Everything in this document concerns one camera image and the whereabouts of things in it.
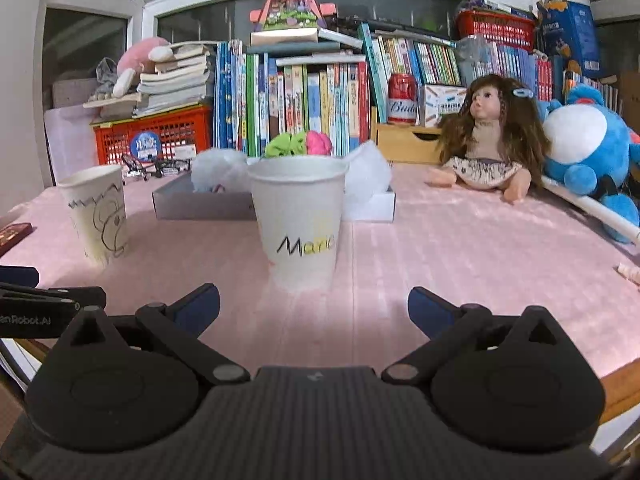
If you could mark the white cup with yellow lettering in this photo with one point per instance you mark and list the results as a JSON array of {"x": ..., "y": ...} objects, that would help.
[{"x": 300, "y": 210}]

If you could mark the wooden drawer box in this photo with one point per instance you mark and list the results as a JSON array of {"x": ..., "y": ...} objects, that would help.
[{"x": 405, "y": 142}]

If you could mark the row of tall picture books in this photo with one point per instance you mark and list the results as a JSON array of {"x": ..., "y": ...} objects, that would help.
[{"x": 295, "y": 105}]

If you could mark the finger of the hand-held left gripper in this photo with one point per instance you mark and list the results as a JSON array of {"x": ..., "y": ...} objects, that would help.
[
  {"x": 17, "y": 276},
  {"x": 60, "y": 296}
]

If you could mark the white stick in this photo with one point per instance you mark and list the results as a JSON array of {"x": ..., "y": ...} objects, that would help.
[{"x": 595, "y": 209}]

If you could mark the pink plush toy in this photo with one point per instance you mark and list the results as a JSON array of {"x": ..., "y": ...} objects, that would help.
[{"x": 137, "y": 60}]

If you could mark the white cup with cartoon drawing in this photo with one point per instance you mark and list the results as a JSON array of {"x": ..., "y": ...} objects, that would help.
[{"x": 97, "y": 215}]

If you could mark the red plastic crate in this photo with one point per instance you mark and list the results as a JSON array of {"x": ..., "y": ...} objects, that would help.
[{"x": 170, "y": 130}]

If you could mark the brown-haired doll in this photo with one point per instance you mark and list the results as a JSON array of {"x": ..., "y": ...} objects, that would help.
[{"x": 485, "y": 135}]

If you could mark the blue cardboard box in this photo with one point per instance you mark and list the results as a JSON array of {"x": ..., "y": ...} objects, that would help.
[{"x": 570, "y": 35}]

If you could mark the row of small paperback books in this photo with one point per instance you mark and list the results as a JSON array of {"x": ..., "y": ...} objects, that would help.
[{"x": 440, "y": 65}]

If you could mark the blue and white plush toy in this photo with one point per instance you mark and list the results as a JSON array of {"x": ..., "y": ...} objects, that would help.
[{"x": 585, "y": 145}]

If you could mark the pink tablecloth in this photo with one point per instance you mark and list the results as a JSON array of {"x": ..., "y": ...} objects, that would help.
[{"x": 450, "y": 250}]

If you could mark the white plastic bag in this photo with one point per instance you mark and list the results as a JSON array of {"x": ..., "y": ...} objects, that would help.
[
  {"x": 367, "y": 175},
  {"x": 217, "y": 170}
]

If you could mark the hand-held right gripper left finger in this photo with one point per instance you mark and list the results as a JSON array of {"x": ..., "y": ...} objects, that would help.
[{"x": 197, "y": 306}]

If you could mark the white cardboard box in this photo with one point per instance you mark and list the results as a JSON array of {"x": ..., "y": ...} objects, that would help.
[{"x": 200, "y": 205}]

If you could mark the white printed carton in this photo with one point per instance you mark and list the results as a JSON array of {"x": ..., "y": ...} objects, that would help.
[{"x": 442, "y": 105}]

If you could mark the red beer can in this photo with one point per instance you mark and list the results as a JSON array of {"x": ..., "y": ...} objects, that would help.
[{"x": 402, "y": 99}]

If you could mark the grey plush toy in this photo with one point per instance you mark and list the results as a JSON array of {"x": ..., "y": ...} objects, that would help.
[{"x": 104, "y": 77}]

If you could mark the stack of lying books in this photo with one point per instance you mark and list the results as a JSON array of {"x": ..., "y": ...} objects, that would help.
[{"x": 170, "y": 80}]

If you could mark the triangular toy house box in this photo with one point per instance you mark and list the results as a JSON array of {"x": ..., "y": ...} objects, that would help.
[{"x": 292, "y": 5}]

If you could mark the round blue card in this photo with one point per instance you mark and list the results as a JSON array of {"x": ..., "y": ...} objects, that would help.
[{"x": 144, "y": 146}]

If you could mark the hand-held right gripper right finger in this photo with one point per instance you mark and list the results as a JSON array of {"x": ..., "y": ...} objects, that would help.
[{"x": 429, "y": 311}]

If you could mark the pink scrunchie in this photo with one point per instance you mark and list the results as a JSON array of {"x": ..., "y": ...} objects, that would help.
[{"x": 319, "y": 142}]

